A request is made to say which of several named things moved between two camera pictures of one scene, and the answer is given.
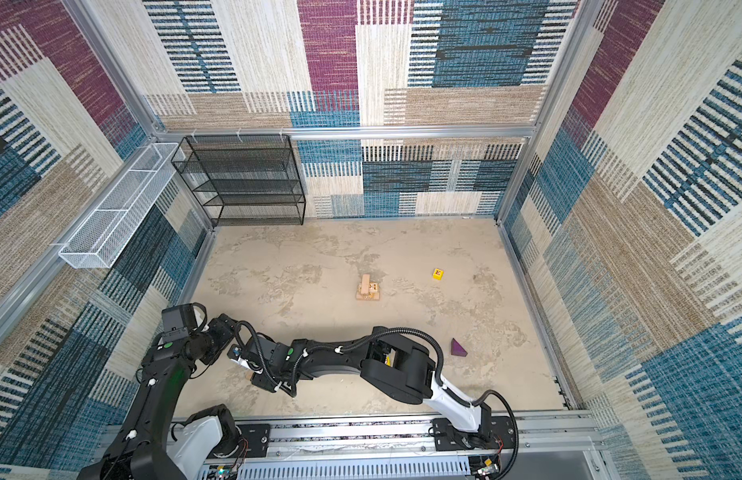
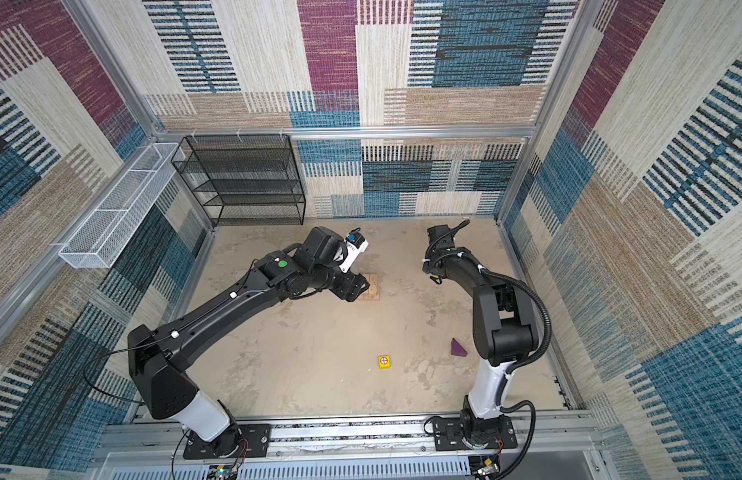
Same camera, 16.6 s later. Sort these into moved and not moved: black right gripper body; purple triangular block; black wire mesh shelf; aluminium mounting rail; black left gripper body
Moved: black right gripper body; black left gripper body
Not moved: aluminium mounting rail; black wire mesh shelf; purple triangular block
